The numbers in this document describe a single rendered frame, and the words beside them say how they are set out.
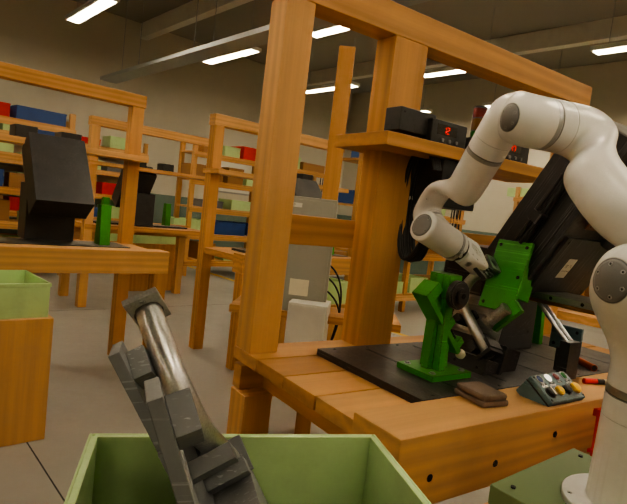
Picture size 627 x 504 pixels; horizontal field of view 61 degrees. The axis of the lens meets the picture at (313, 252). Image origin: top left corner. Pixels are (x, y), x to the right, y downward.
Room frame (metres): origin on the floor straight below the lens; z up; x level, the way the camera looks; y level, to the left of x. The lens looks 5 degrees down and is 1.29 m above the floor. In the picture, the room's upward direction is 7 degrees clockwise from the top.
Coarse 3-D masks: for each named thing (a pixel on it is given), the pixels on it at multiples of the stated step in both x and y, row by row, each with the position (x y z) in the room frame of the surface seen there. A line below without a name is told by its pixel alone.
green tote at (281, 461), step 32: (96, 448) 0.69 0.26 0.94; (128, 448) 0.70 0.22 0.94; (256, 448) 0.74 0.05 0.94; (288, 448) 0.76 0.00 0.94; (320, 448) 0.77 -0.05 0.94; (352, 448) 0.78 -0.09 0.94; (384, 448) 0.76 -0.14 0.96; (96, 480) 0.69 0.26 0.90; (128, 480) 0.70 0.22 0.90; (160, 480) 0.71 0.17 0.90; (288, 480) 0.76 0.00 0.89; (320, 480) 0.77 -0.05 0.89; (352, 480) 0.78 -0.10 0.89; (384, 480) 0.72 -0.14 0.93
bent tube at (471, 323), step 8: (488, 256) 1.55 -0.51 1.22; (488, 264) 1.55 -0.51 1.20; (496, 264) 1.56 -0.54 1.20; (464, 280) 1.59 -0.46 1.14; (472, 280) 1.58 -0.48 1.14; (464, 312) 1.55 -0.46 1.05; (472, 320) 1.52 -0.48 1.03; (472, 328) 1.51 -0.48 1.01; (480, 328) 1.51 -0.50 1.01; (480, 336) 1.48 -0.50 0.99; (480, 344) 1.47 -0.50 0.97
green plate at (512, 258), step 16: (496, 256) 1.58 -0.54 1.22; (512, 256) 1.54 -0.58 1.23; (528, 256) 1.50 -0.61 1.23; (496, 272) 1.56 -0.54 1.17; (512, 272) 1.52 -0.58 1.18; (496, 288) 1.54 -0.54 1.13; (512, 288) 1.50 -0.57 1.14; (528, 288) 1.53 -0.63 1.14; (480, 304) 1.56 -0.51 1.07; (496, 304) 1.52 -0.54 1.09
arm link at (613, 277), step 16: (608, 256) 0.77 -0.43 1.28; (624, 256) 0.75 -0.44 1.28; (608, 272) 0.75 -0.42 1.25; (624, 272) 0.73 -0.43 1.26; (592, 288) 0.78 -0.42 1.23; (608, 288) 0.75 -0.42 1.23; (624, 288) 0.73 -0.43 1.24; (592, 304) 0.80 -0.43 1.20; (608, 304) 0.76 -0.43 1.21; (624, 304) 0.73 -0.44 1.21; (608, 320) 0.77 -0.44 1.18; (624, 320) 0.74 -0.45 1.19; (608, 336) 0.80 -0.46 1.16; (624, 336) 0.76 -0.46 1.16; (624, 352) 0.77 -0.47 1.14; (624, 368) 0.78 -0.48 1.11; (608, 384) 0.81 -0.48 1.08; (624, 384) 0.78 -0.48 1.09; (624, 400) 0.77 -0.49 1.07
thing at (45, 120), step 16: (0, 112) 6.68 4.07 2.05; (16, 112) 6.79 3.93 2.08; (32, 112) 6.92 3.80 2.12; (48, 112) 7.05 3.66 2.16; (48, 128) 6.98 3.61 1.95; (64, 128) 7.11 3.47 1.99; (0, 144) 6.70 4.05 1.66; (16, 160) 6.76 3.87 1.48; (0, 176) 6.72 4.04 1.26; (16, 176) 6.88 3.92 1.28; (0, 192) 6.65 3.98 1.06; (16, 192) 6.77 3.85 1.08; (0, 208) 6.76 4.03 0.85; (0, 224) 6.67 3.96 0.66; (16, 224) 6.79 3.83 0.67
